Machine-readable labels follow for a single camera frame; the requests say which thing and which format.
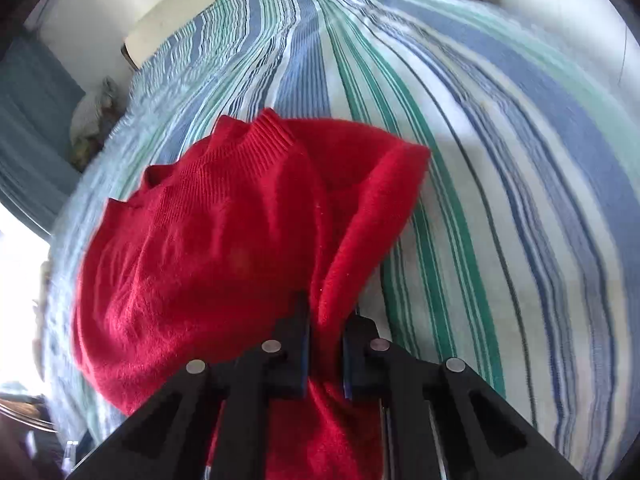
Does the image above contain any red knit sweater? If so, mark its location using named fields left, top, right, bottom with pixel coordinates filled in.
left=72, top=110, right=430, bottom=479

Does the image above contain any pile of folded clothes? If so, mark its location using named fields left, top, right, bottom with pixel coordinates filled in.
left=70, top=77, right=126, bottom=172

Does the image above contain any striped blue green bedspread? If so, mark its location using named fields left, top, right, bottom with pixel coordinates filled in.
left=43, top=0, right=639, bottom=479

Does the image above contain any teal curtain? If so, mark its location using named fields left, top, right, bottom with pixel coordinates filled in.
left=1, top=30, right=85, bottom=238

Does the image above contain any cream padded headboard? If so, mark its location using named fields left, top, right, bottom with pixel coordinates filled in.
left=120, top=0, right=352, bottom=72

